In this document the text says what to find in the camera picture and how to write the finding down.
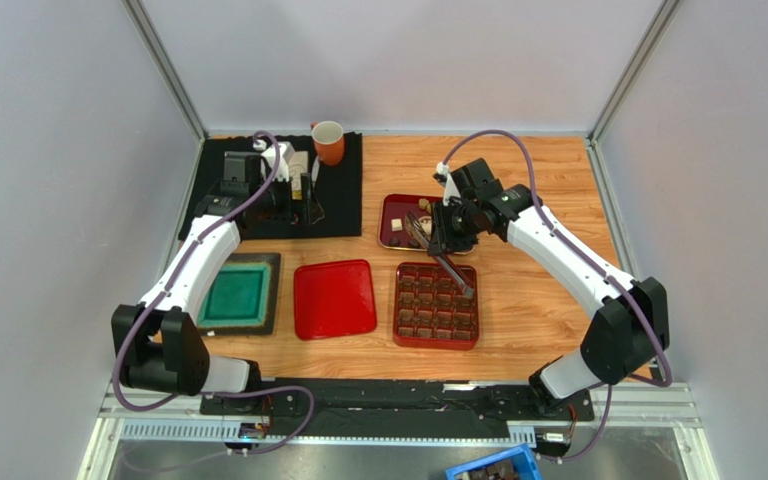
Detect floral square plate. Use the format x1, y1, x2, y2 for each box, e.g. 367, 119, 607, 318
288, 151, 310, 189

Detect black cloth placemat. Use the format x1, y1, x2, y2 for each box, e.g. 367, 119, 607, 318
178, 131, 363, 241

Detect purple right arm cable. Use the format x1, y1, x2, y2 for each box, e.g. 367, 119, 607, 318
440, 129, 675, 464

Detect turquoise glazed dark plate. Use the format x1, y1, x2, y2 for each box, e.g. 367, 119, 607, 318
197, 252, 282, 336

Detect red chocolate box with tray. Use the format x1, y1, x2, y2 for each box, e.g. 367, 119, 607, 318
392, 262, 481, 351

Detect blue plastic bin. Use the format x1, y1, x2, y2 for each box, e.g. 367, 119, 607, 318
445, 444, 543, 480

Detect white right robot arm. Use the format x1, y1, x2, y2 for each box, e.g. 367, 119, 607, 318
427, 158, 670, 415

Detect orange mug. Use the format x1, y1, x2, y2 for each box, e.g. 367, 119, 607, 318
311, 120, 345, 166

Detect red tin lid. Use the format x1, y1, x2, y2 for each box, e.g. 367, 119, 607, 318
293, 259, 377, 341

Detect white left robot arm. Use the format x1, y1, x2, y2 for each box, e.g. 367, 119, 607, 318
111, 134, 319, 397

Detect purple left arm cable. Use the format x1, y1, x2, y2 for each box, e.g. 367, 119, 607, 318
110, 130, 316, 457

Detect red chocolate serving tray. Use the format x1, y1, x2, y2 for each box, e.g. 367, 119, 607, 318
378, 193, 442, 253

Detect metal serving tongs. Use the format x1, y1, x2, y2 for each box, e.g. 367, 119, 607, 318
404, 212, 475, 299

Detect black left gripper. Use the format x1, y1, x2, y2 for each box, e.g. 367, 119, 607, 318
249, 173, 323, 226

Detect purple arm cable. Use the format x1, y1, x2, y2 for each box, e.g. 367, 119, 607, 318
110, 130, 316, 457
440, 129, 675, 464

